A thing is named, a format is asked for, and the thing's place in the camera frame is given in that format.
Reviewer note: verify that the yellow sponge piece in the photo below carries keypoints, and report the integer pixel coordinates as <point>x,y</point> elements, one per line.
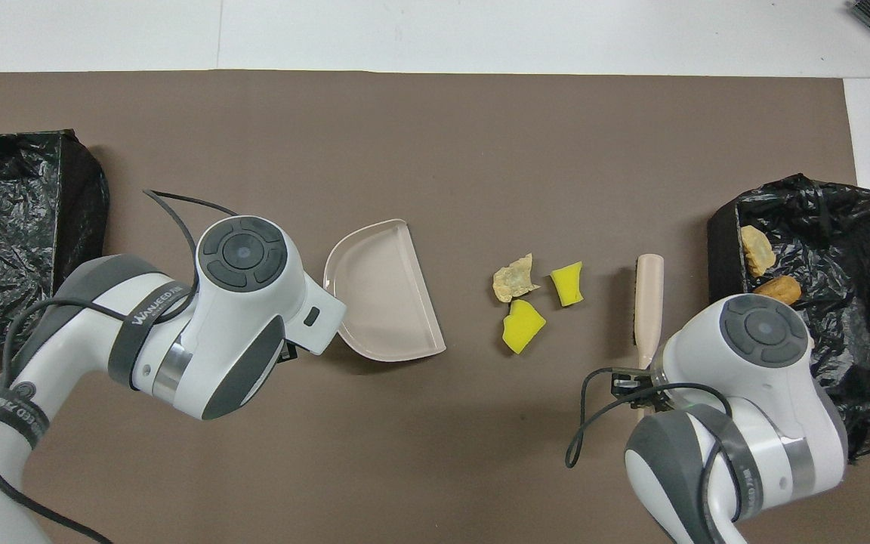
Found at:
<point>568,284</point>
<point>522,327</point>

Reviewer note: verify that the beige hand brush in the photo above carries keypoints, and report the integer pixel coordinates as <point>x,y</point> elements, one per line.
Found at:
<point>648,302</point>

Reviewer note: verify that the beige ridged dumpling toy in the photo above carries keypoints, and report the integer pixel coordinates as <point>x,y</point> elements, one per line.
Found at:
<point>757,250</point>

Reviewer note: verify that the beige plastic dustpan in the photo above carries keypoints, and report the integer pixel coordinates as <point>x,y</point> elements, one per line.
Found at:
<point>382,295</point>

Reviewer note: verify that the black bag lined bin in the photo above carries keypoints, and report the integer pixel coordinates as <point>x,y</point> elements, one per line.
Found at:
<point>850,249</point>
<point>4,211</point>

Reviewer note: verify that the beige foam chunk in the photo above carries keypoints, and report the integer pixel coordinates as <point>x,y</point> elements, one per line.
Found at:
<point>514,279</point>

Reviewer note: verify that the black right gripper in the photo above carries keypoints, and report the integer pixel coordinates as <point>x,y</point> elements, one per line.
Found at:
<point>643,389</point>

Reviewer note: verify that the brown bread roll toy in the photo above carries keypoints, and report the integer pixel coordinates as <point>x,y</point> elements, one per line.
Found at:
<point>780,287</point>

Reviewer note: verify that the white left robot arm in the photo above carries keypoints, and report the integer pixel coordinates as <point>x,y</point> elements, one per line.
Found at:
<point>239,317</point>

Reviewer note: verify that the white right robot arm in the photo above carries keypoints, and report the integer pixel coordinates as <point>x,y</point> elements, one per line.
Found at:
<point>760,363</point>

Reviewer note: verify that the brown table mat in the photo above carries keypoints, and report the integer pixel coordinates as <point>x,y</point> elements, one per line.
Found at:
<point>405,151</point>

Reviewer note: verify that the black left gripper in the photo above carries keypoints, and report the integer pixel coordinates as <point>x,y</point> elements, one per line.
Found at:
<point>290,353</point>

